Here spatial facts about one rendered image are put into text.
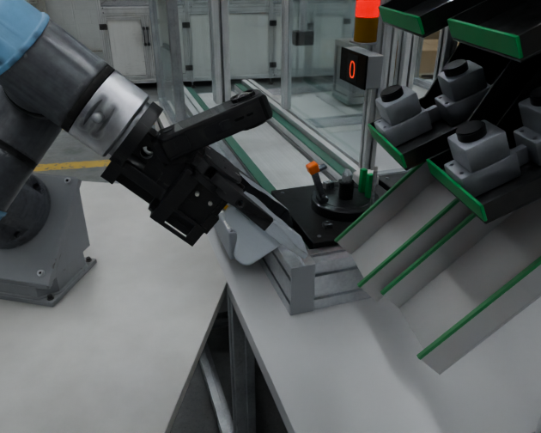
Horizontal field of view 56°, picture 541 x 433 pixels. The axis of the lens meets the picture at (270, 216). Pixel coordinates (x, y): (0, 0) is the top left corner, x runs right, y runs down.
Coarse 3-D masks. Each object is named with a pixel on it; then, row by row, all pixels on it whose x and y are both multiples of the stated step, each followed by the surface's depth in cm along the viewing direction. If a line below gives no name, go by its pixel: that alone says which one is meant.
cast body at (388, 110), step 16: (384, 96) 68; (400, 96) 68; (416, 96) 67; (384, 112) 68; (400, 112) 68; (416, 112) 68; (432, 112) 70; (384, 128) 69; (400, 128) 69; (416, 128) 69
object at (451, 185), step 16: (528, 96) 60; (512, 112) 61; (512, 128) 62; (512, 144) 61; (432, 160) 62; (448, 160) 62; (448, 176) 57; (528, 176) 55; (464, 192) 54; (496, 192) 55; (512, 192) 51; (528, 192) 51; (480, 208) 51; (496, 208) 51; (512, 208) 52
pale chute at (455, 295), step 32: (480, 224) 67; (512, 224) 66; (448, 256) 69; (480, 256) 66; (512, 256) 63; (384, 288) 70; (416, 288) 70; (448, 288) 67; (480, 288) 63; (512, 288) 56; (416, 320) 68; (448, 320) 64; (480, 320) 58; (448, 352) 59
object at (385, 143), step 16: (464, 48) 72; (480, 64) 73; (496, 64) 73; (512, 64) 60; (528, 64) 61; (496, 80) 61; (512, 80) 61; (528, 80) 61; (432, 96) 74; (496, 96) 62; (512, 96) 62; (480, 112) 62; (496, 112) 63; (432, 128) 70; (448, 128) 68; (384, 144) 70; (400, 144) 70; (416, 144) 68; (432, 144) 63; (448, 144) 64; (400, 160) 64; (416, 160) 64
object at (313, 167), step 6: (312, 162) 98; (312, 168) 97; (318, 168) 98; (324, 168) 99; (312, 174) 98; (318, 174) 99; (318, 180) 99; (318, 186) 100; (318, 192) 101; (324, 192) 101
